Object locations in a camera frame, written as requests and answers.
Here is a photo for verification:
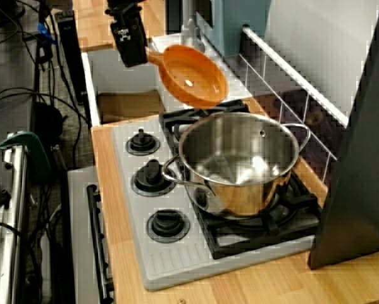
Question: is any orange toy frying pan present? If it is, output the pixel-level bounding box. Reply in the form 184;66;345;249
144;44;230;108

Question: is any aluminium frame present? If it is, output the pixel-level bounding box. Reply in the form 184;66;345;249
0;132;29;304

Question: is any wooden stove countertop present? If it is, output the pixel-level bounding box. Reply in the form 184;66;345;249
90;94;379;304

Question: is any green clamp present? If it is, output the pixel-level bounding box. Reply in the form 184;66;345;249
0;130;53;182

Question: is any teal blue cabinet box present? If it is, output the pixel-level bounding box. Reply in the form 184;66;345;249
165;0;271;58

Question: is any blue tape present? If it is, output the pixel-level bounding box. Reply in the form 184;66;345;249
38;19;56;44

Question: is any grey oven door front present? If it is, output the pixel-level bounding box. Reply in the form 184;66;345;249
67;167;115;304

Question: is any black cable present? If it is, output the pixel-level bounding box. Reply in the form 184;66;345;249
0;220;38;286
0;87;84;159

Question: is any black upright bar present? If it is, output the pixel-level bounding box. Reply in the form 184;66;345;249
56;9;91;106

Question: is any wooden side table top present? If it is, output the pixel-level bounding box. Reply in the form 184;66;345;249
71;0;166;51

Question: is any black stove knob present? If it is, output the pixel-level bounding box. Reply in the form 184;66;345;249
146;208;191;244
131;158;178;198
125;128;161;156

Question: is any white sink basin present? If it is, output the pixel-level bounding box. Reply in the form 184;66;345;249
81;34;253;127

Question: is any grey toy faucet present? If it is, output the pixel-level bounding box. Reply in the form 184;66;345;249
180;0;206;54

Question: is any black angled panel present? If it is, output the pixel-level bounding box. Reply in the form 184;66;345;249
308;0;379;270

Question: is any black oven door handle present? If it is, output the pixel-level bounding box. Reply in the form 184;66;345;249
87;182;115;302

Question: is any stainless steel pot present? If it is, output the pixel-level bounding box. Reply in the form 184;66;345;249
162;110;313;220

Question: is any dark tile backsplash panel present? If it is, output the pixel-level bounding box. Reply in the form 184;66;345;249
239;24;351;186

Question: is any grey stovetop panel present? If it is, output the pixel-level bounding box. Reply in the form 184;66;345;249
111;104;323;291

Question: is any black round bag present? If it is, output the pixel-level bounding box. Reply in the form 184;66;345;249
33;101;66;142

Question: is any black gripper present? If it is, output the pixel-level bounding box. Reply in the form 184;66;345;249
105;4;147;68

